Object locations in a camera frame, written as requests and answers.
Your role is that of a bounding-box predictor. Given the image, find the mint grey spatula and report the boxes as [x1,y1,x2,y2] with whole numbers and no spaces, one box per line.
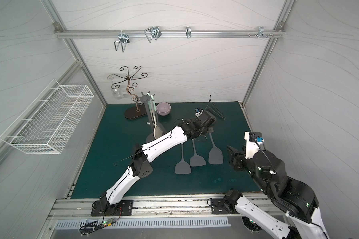
[208,133,223,165]
[190,139,206,167]
[175,143,191,175]

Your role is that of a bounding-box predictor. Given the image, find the grey cream handled spoon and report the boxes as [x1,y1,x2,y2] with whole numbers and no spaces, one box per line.
[150,105,164,139]

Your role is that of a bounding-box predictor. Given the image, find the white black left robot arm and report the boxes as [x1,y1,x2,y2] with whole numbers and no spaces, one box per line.
[99,110,216,211]

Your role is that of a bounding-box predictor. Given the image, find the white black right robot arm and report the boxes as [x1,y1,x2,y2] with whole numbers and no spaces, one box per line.
[223,146,329,239]

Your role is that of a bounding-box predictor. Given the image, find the metal kitchen tongs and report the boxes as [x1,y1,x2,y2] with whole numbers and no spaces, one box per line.
[210,103,226,120]

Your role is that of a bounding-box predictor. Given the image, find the mint cream utensil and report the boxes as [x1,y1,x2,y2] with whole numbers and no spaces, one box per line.
[150,94,157,120]

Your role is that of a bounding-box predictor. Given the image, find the grey utensil rack stand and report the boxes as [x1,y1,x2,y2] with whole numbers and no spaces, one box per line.
[139,92,167,143]

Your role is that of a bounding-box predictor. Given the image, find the lilac bowl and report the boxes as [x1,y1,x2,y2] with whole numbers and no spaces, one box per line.
[156,102,172,116]

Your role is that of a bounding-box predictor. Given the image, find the copper swirl glass holder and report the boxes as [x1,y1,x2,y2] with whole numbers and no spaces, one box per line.
[113,65,148,120]

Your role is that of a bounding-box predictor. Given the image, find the clear wine glass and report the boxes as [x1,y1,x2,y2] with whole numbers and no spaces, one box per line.
[107,74,124,100]

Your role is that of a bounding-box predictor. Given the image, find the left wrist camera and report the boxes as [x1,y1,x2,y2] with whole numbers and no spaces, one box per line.
[195,108,203,117]

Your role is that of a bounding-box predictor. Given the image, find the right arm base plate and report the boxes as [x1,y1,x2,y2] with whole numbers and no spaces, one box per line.
[207,198,232,215]

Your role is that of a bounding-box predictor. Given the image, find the metal rail hook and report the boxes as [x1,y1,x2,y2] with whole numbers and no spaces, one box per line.
[247,26,273,38]
[185,26,192,39]
[144,26,162,43]
[114,32,130,52]

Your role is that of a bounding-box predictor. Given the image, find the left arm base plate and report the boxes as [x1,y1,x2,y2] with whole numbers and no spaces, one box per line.
[90,200,134,217]

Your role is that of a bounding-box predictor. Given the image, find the aluminium wall rail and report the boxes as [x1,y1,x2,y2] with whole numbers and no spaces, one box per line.
[55,28,286,39]

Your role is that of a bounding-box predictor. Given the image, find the green circuit board with wires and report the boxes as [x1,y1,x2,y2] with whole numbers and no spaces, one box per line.
[78,219,118,236]

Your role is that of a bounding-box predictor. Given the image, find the white wire basket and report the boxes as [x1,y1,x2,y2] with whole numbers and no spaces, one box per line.
[0,79,94,155]

